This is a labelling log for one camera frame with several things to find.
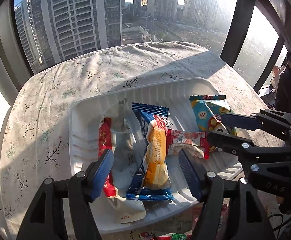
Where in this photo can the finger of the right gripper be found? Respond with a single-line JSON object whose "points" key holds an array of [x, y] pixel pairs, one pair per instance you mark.
{"points": [[227, 142], [240, 121]]}

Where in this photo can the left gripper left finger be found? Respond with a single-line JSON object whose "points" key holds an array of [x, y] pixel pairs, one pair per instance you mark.
{"points": [[98, 174]]}

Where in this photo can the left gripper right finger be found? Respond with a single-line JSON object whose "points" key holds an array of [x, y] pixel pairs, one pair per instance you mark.
{"points": [[194, 173]]}

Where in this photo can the white red fruit packet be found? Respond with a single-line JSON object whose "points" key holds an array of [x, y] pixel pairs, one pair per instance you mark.
{"points": [[194, 142]]}

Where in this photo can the blue panda chips bag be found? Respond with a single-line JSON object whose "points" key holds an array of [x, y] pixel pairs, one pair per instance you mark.
{"points": [[208, 110]]}

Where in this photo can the blue bread snack packet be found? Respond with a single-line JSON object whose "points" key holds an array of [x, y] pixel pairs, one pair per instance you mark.
{"points": [[151, 181]]}

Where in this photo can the red white snack bag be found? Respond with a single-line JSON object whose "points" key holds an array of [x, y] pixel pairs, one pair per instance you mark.
{"points": [[114, 135]]}

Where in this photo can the pink snack packet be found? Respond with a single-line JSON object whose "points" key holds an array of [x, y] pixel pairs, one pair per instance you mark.
{"points": [[196, 212]]}

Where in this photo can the green red snack packet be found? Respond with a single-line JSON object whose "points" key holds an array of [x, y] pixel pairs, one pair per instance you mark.
{"points": [[168, 236]]}

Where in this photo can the floral tablecloth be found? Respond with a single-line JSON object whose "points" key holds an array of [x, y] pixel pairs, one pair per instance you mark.
{"points": [[35, 143]]}

